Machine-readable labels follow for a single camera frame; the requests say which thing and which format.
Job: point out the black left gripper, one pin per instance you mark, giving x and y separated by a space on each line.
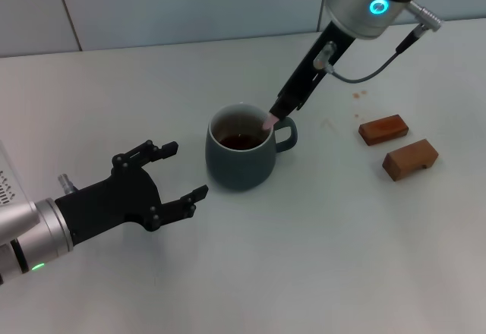
114 201

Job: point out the low brown wooden block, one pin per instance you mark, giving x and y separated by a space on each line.
383 129

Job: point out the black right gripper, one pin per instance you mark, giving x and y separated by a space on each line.
303 79

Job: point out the notched brown wooden block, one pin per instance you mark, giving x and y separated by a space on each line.
408 157

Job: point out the grey ceramic mug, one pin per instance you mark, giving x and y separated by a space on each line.
239 167

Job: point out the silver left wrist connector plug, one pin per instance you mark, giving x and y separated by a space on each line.
67 183

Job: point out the brown tea liquid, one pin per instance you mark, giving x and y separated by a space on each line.
241 142

